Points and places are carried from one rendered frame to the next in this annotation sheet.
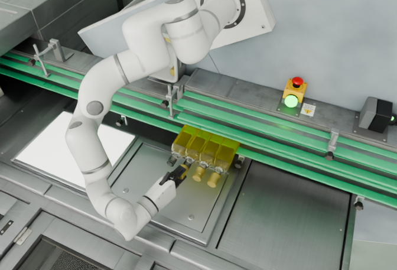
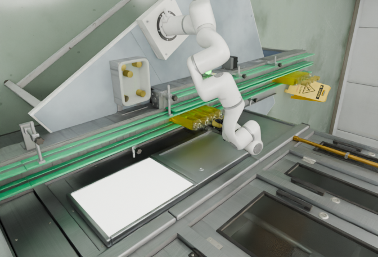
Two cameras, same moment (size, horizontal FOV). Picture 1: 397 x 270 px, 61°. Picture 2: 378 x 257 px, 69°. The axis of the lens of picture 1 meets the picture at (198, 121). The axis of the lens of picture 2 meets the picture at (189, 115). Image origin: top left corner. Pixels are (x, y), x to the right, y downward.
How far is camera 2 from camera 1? 1.42 m
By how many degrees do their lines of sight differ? 59
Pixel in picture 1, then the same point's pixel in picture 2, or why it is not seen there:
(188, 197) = (221, 146)
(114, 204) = (250, 123)
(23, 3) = not seen: outside the picture
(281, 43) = (188, 44)
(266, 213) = not seen: hidden behind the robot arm
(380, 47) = (219, 29)
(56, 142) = (114, 202)
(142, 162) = (178, 158)
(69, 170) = (159, 195)
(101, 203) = (242, 134)
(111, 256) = (252, 190)
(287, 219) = not seen: hidden behind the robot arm
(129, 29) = (207, 8)
